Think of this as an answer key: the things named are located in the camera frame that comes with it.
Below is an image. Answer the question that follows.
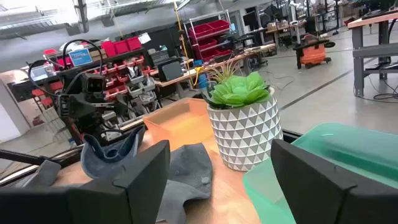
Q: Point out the wooden desk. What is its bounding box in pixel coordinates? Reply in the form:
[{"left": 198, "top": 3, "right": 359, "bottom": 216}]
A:
[{"left": 264, "top": 21, "right": 308, "bottom": 47}]

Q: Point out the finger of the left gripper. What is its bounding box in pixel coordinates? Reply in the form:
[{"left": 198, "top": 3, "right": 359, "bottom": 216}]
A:
[
  {"left": 112, "top": 95, "right": 129, "bottom": 118},
  {"left": 58, "top": 94, "right": 73, "bottom": 118}
]

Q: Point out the white triangle-pattern plant pot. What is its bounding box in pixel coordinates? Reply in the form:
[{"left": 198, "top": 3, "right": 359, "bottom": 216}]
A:
[{"left": 206, "top": 86, "right": 284, "bottom": 172}]

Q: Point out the parts bin rack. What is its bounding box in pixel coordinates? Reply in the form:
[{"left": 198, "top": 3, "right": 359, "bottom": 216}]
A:
[{"left": 30, "top": 37, "right": 158, "bottom": 131}]

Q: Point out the wire shelf with red bins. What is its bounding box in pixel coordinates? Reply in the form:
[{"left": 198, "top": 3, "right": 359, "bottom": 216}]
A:
[{"left": 183, "top": 11, "right": 234, "bottom": 63}]

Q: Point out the black box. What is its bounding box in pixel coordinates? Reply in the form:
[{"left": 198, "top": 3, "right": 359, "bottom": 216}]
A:
[{"left": 157, "top": 58, "right": 184, "bottom": 82}]

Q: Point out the green translucent plastic bin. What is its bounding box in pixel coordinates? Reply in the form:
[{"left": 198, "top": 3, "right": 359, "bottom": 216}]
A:
[{"left": 242, "top": 122, "right": 398, "bottom": 224}]

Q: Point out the orange translucent plastic bin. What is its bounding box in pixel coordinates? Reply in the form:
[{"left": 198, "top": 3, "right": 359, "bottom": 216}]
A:
[{"left": 142, "top": 98, "right": 218, "bottom": 153}]

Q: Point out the yellow hanging cable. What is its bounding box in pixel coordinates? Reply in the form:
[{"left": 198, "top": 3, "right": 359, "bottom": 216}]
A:
[{"left": 173, "top": 1, "right": 205, "bottom": 88}]

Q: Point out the black computer monitor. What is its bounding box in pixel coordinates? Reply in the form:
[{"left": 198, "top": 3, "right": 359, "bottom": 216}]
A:
[{"left": 242, "top": 11, "right": 261, "bottom": 31}]

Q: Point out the spiky artificial air plant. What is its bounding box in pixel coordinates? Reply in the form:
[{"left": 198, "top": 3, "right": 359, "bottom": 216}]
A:
[{"left": 206, "top": 58, "right": 242, "bottom": 85}]

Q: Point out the grey metal workbench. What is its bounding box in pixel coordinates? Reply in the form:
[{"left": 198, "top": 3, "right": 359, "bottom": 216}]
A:
[{"left": 347, "top": 11, "right": 398, "bottom": 97}]

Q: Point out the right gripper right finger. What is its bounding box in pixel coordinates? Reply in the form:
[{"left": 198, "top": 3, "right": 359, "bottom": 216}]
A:
[{"left": 270, "top": 138, "right": 398, "bottom": 224}]

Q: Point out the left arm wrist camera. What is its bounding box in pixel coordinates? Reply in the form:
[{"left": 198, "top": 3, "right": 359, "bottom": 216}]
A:
[{"left": 83, "top": 73, "right": 107, "bottom": 93}]

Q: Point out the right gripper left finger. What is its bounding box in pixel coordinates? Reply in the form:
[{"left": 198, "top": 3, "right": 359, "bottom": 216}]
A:
[{"left": 0, "top": 139, "right": 171, "bottom": 224}]

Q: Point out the orange shop vacuum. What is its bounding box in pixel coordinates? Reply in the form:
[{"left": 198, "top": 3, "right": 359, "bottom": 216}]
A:
[{"left": 292, "top": 33, "right": 336, "bottom": 70}]

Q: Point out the long wooden workbench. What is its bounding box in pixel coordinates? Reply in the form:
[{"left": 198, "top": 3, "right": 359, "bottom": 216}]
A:
[{"left": 154, "top": 42, "right": 277, "bottom": 90}]

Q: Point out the green artificial succulent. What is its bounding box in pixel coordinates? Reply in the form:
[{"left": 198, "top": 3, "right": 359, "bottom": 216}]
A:
[{"left": 208, "top": 71, "right": 271, "bottom": 110}]

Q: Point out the red storage bin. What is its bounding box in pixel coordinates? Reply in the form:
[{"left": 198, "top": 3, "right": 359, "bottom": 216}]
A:
[
  {"left": 113, "top": 39, "right": 130, "bottom": 55},
  {"left": 126, "top": 36, "right": 142, "bottom": 52},
  {"left": 101, "top": 40, "right": 118, "bottom": 58}
]

